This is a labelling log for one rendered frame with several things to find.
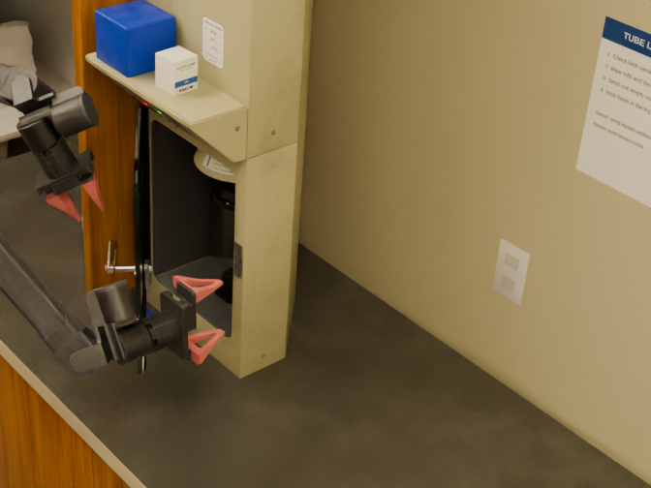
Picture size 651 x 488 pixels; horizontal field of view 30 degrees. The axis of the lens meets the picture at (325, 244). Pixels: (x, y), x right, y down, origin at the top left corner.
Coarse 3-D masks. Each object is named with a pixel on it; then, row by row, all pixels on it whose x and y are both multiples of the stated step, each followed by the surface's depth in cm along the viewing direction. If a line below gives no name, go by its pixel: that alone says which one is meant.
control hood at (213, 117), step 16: (96, 64) 210; (128, 80) 204; (144, 80) 204; (144, 96) 200; (160, 96) 200; (176, 96) 200; (192, 96) 200; (208, 96) 201; (224, 96) 201; (176, 112) 195; (192, 112) 195; (208, 112) 196; (224, 112) 196; (240, 112) 198; (192, 128) 193; (208, 128) 195; (224, 128) 197; (240, 128) 200; (208, 144) 201; (224, 144) 199; (240, 144) 201; (240, 160) 203
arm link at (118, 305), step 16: (112, 288) 189; (128, 288) 191; (96, 304) 191; (112, 304) 190; (128, 304) 191; (96, 320) 191; (112, 320) 190; (96, 336) 190; (80, 352) 189; (96, 352) 189; (80, 368) 189
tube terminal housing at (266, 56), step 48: (192, 0) 202; (240, 0) 191; (288, 0) 194; (192, 48) 206; (240, 48) 195; (288, 48) 199; (240, 96) 199; (288, 96) 204; (288, 144) 209; (240, 192) 208; (288, 192) 214; (240, 240) 213; (288, 240) 220; (240, 288) 218; (288, 288) 226; (240, 336) 224; (288, 336) 239
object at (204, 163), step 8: (200, 152) 220; (200, 160) 219; (208, 160) 217; (200, 168) 219; (208, 168) 217; (216, 168) 216; (224, 168) 216; (216, 176) 217; (224, 176) 216; (232, 176) 216
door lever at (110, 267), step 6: (114, 240) 218; (108, 246) 216; (114, 246) 216; (108, 252) 214; (114, 252) 214; (108, 258) 213; (114, 258) 213; (108, 264) 211; (114, 264) 211; (120, 264) 212; (126, 264) 212; (132, 264) 212; (108, 270) 211; (114, 270) 211; (120, 270) 211; (126, 270) 211; (132, 270) 211
